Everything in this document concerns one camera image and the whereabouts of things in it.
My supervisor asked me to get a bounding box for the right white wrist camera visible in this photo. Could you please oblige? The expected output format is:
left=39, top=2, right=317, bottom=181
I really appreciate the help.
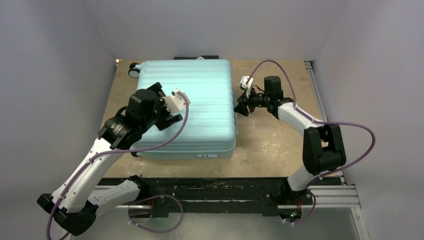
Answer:
left=238, top=75, right=254, bottom=91

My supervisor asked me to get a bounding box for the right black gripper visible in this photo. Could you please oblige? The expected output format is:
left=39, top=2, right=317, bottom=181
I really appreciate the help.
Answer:
left=232, top=85, right=270, bottom=117

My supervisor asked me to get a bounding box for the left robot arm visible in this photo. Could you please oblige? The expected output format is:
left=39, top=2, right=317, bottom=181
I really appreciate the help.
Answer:
left=37, top=82, right=190, bottom=236

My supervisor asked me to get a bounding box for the black metal base rail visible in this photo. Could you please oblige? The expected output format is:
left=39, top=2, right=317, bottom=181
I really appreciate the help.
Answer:
left=96, top=177, right=362, bottom=220

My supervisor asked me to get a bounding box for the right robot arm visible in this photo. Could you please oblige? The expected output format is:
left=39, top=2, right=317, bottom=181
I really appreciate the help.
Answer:
left=234, top=76, right=347, bottom=204

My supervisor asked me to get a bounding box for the light blue suitcase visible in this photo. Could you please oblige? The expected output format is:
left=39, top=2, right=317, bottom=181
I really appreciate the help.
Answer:
left=128, top=59, right=237, bottom=160

